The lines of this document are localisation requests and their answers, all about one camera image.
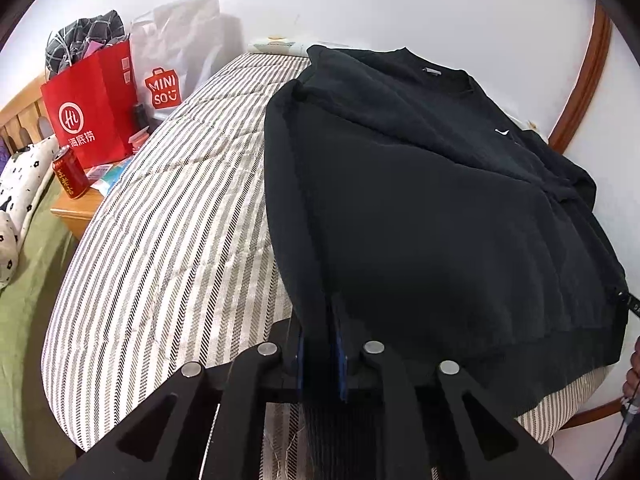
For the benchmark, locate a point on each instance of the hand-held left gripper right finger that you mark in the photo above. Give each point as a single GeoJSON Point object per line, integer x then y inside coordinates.
{"type": "Point", "coordinates": [342, 360]}

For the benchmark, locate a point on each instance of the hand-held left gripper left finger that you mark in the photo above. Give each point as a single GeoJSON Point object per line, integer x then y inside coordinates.
{"type": "Point", "coordinates": [301, 360]}

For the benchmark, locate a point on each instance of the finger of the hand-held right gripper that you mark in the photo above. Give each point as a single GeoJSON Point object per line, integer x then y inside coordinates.
{"type": "Point", "coordinates": [631, 302]}

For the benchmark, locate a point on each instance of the black sweater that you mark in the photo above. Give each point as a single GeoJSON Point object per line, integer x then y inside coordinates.
{"type": "Point", "coordinates": [425, 210]}

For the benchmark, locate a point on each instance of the person's right hand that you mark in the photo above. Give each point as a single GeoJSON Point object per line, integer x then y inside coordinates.
{"type": "Point", "coordinates": [634, 370]}

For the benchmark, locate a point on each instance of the person's dark trousers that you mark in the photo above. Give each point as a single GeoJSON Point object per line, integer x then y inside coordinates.
{"type": "Point", "coordinates": [627, 465]}

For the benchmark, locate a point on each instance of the striped mattress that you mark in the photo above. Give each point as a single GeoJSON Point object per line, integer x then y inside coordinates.
{"type": "Point", "coordinates": [175, 235]}

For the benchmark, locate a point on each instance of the wooden nightstand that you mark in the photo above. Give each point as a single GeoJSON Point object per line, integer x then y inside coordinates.
{"type": "Point", "coordinates": [82, 210]}

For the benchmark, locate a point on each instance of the green bed sheet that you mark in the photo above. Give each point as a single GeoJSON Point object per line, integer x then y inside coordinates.
{"type": "Point", "coordinates": [30, 335]}

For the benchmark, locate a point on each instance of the small black bottle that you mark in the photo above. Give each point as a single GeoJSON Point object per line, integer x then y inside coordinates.
{"type": "Point", "coordinates": [140, 117]}

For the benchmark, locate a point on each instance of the red drink can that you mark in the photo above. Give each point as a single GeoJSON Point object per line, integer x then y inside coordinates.
{"type": "Point", "coordinates": [69, 172]}

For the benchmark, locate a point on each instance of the white printed sheet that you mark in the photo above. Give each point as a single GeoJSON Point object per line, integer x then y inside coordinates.
{"type": "Point", "coordinates": [280, 47]}

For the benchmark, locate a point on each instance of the white flower print pillow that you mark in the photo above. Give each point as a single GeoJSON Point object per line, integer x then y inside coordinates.
{"type": "Point", "coordinates": [22, 185]}

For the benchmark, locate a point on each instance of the red paper bag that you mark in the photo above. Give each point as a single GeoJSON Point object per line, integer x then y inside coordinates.
{"type": "Point", "coordinates": [90, 105]}

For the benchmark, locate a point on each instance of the white shopping bag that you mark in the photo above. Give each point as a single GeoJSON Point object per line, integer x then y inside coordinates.
{"type": "Point", "coordinates": [170, 35]}

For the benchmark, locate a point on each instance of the wooden headboard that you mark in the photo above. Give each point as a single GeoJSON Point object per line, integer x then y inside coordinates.
{"type": "Point", "coordinates": [22, 115]}

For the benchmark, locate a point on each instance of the dark checked cloth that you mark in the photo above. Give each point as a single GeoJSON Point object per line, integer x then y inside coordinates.
{"type": "Point", "coordinates": [80, 35]}

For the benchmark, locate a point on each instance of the wooden bed frame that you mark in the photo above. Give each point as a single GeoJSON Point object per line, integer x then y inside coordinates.
{"type": "Point", "coordinates": [595, 415]}

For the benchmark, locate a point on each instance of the brown wooden door frame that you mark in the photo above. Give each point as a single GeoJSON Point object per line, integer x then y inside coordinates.
{"type": "Point", "coordinates": [595, 70]}

